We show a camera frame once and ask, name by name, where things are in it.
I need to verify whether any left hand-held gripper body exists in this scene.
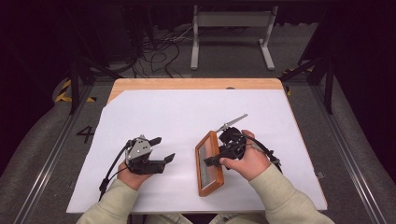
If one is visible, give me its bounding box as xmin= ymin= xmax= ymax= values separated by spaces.
xmin=123 ymin=133 xmax=166 ymax=175

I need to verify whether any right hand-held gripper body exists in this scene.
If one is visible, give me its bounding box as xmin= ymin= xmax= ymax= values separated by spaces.
xmin=215 ymin=113 xmax=249 ymax=160

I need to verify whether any wooden picture frame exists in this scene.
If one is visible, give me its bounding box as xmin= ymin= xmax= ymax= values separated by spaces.
xmin=194 ymin=130 xmax=225 ymax=198

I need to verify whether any person's right hand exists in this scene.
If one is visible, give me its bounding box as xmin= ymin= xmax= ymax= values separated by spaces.
xmin=219 ymin=129 xmax=272 ymax=182

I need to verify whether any person's left hand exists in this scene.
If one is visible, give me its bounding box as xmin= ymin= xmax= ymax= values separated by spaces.
xmin=116 ymin=161 xmax=154 ymax=191

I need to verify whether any white table cover sheet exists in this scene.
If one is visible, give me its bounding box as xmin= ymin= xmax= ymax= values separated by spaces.
xmin=65 ymin=89 xmax=329 ymax=215

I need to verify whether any yellow black hazard tape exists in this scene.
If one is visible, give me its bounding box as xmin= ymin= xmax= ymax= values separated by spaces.
xmin=54 ymin=78 xmax=96 ymax=104
xmin=283 ymin=66 xmax=316 ymax=97

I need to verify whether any black metal stand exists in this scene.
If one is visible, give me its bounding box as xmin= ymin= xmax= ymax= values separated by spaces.
xmin=278 ymin=55 xmax=334 ymax=115
xmin=69 ymin=55 xmax=123 ymax=115

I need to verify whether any white metal stand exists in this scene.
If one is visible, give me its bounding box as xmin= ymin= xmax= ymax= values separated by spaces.
xmin=190 ymin=4 xmax=279 ymax=71

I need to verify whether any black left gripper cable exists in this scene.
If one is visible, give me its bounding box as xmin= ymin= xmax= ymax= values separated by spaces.
xmin=98 ymin=139 xmax=134 ymax=202

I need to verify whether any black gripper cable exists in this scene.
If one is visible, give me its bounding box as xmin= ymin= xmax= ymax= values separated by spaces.
xmin=98 ymin=139 xmax=134 ymax=202
xmin=241 ymin=132 xmax=283 ymax=174

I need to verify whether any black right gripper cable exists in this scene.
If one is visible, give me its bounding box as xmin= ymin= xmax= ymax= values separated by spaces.
xmin=241 ymin=132 xmax=283 ymax=174

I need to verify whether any tangle of black floor cables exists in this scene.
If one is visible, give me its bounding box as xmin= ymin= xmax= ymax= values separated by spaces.
xmin=130 ymin=24 xmax=194 ymax=79

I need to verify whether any metal floor rail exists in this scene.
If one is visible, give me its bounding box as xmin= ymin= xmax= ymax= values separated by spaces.
xmin=311 ymin=83 xmax=390 ymax=224
xmin=12 ymin=83 xmax=95 ymax=224

